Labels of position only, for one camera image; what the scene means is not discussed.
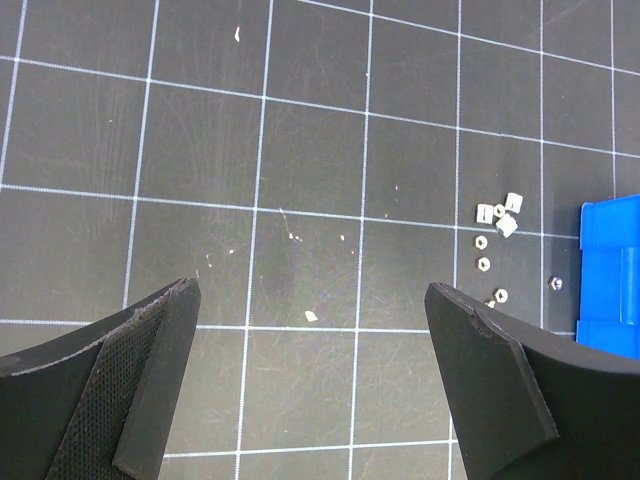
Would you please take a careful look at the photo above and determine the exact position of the blue compartment tray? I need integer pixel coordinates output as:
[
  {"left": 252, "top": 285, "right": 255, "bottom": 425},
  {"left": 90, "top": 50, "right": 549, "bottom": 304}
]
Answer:
[{"left": 576, "top": 195, "right": 639, "bottom": 359}]

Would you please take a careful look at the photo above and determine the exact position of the black grid mat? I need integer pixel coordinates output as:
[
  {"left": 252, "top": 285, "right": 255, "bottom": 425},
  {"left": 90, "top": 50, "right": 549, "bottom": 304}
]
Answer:
[{"left": 1, "top": 1, "right": 639, "bottom": 479}]

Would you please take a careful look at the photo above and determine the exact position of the dark hex nut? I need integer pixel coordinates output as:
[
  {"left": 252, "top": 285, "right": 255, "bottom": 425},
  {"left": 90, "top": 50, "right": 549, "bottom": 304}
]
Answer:
[{"left": 547, "top": 275, "right": 564, "bottom": 291}]

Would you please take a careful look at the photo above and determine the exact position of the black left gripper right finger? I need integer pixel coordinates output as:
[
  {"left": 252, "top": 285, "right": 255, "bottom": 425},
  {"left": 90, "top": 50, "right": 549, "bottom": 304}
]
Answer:
[{"left": 425, "top": 283, "right": 639, "bottom": 479}]

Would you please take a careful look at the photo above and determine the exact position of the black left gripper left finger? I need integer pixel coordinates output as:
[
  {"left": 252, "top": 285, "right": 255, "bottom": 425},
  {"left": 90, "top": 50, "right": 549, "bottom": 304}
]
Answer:
[{"left": 1, "top": 279, "right": 201, "bottom": 479}]

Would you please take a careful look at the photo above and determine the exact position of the silver square nut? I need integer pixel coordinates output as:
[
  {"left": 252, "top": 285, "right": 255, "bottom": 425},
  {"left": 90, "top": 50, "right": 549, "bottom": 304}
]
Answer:
[
  {"left": 495, "top": 213, "right": 518, "bottom": 238},
  {"left": 504, "top": 192, "right": 524, "bottom": 214},
  {"left": 475, "top": 203, "right": 494, "bottom": 225}
]

